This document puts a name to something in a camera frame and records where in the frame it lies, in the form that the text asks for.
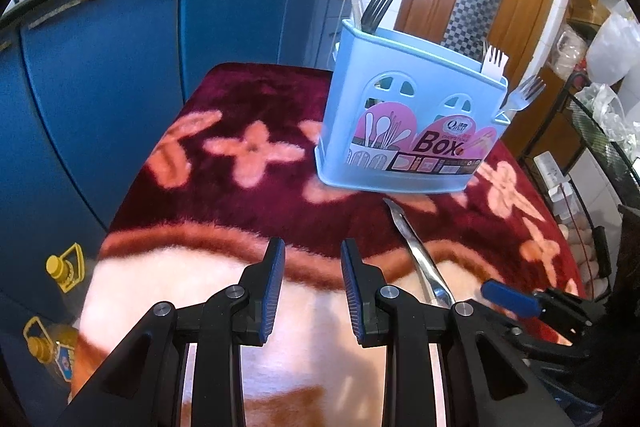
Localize white plastic fork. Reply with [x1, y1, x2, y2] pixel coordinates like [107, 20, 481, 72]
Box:
[481, 39, 510, 80]

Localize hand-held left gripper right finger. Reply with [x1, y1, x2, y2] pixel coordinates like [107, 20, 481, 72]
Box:
[340, 238, 576, 427]

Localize black metal rack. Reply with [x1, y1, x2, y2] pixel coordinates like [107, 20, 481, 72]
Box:
[520, 72, 640, 288]

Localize red floral blanket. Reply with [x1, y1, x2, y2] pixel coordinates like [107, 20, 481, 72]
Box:
[70, 62, 588, 427]

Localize metal table knife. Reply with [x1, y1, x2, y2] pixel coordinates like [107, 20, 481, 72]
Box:
[382, 198, 457, 309]

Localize yellow oil bottle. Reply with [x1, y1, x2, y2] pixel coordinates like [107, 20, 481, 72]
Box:
[46, 243, 86, 293]
[22, 316, 81, 390]

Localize white power strip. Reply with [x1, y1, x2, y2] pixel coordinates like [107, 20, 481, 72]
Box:
[532, 152, 577, 219]

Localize light blue utensil holder box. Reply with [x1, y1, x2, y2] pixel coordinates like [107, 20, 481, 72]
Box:
[314, 19, 510, 194]

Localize blue kitchen cabinet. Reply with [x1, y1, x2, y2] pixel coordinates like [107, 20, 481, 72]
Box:
[0, 0, 362, 323]

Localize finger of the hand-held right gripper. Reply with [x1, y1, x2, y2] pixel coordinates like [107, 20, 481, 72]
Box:
[480, 279, 598, 333]

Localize clear plastic bags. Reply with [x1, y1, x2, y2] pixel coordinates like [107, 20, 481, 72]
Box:
[552, 2, 640, 150]

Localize black plastic fork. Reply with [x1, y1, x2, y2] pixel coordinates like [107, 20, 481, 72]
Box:
[360, 0, 404, 35]

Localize shiny metal fork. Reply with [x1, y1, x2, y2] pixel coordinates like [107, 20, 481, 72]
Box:
[499, 74, 547, 115]

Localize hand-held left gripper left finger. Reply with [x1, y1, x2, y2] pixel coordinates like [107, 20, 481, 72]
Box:
[55, 237, 287, 427]

